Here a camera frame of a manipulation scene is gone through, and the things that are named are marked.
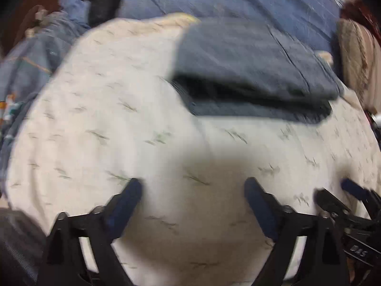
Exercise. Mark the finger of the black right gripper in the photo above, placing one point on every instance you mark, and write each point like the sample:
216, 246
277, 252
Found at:
369, 198
330, 204

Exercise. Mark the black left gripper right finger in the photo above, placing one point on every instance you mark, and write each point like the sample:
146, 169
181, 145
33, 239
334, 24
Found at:
323, 261

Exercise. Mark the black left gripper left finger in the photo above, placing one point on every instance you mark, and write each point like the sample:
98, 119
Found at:
63, 262

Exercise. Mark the grey denim pants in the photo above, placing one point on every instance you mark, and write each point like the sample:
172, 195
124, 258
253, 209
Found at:
232, 67

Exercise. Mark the cream leaf-print quilt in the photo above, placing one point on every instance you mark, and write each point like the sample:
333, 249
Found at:
110, 114

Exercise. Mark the blue printed bedsheet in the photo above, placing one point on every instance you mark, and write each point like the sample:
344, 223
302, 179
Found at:
31, 64

